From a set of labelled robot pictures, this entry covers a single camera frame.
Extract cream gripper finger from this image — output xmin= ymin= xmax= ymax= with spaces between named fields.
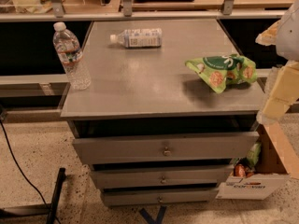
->
xmin=256 ymin=61 xmax=299 ymax=125

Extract blue label plastic bottle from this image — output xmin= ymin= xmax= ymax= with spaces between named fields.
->
xmin=110 ymin=28 xmax=163 ymax=49

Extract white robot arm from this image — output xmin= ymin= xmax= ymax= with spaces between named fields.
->
xmin=255 ymin=0 xmax=299 ymax=125

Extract clear upright water bottle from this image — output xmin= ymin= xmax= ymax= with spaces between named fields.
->
xmin=52 ymin=21 xmax=92 ymax=90

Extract green snack bag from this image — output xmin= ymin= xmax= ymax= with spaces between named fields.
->
xmin=185 ymin=54 xmax=257 ymax=93

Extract white cardboard box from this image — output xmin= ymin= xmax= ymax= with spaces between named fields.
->
xmin=217 ymin=123 xmax=299 ymax=200

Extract top grey drawer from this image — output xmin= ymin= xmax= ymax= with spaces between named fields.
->
xmin=73 ymin=132 xmax=259 ymax=164

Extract grey drawer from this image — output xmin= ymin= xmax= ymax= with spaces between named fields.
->
xmin=73 ymin=132 xmax=259 ymax=164
xmin=101 ymin=189 xmax=219 ymax=206
xmin=91 ymin=165 xmax=233 ymax=189

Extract snack packets in box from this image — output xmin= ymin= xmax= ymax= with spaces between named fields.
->
xmin=233 ymin=142 xmax=262 ymax=177

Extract grey drawer cabinet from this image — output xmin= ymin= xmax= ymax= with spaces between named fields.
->
xmin=61 ymin=20 xmax=263 ymax=194

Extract bottom grey drawer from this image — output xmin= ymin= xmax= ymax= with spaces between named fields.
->
xmin=101 ymin=189 xmax=219 ymax=206

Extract middle grey drawer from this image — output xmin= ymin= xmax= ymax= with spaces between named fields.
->
xmin=91 ymin=165 xmax=233 ymax=189

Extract blue floor tape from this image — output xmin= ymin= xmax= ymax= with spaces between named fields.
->
xmin=138 ymin=205 xmax=168 ymax=224

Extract black metal stand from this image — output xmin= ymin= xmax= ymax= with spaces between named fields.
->
xmin=0 ymin=167 xmax=67 ymax=224

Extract metal shelf rail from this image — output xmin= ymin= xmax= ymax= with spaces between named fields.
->
xmin=0 ymin=8 xmax=288 ymax=23

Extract black floor cable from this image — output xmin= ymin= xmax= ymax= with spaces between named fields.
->
xmin=0 ymin=119 xmax=62 ymax=224

